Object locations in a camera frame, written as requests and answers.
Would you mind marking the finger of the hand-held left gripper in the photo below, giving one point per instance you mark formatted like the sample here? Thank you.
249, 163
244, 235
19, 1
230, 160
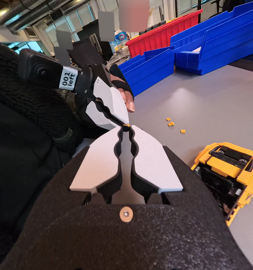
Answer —
99, 116
111, 99

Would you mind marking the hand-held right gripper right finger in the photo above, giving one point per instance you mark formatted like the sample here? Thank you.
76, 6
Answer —
156, 166

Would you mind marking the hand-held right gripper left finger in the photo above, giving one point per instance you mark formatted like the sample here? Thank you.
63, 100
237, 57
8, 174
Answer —
96, 166

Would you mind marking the small black lego piece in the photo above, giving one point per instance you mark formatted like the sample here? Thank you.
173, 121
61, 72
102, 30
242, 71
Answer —
126, 125

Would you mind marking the yellow lego car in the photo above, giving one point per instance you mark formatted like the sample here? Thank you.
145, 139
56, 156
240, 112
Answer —
223, 164

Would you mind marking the person's left forearm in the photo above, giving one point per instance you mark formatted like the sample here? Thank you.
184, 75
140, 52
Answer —
65, 93

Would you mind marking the person's left hand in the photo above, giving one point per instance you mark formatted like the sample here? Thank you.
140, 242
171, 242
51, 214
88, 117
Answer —
128, 101

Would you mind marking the black board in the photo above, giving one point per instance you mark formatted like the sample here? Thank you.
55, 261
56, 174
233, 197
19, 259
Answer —
84, 52

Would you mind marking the white wipes canister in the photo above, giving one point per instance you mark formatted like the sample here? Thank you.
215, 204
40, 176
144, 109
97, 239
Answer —
113, 46
121, 40

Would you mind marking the red plastic bin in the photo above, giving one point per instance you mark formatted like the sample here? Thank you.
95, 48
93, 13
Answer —
160, 35

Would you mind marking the silver ceiling duct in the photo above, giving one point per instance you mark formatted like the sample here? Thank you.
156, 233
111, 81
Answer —
23, 12

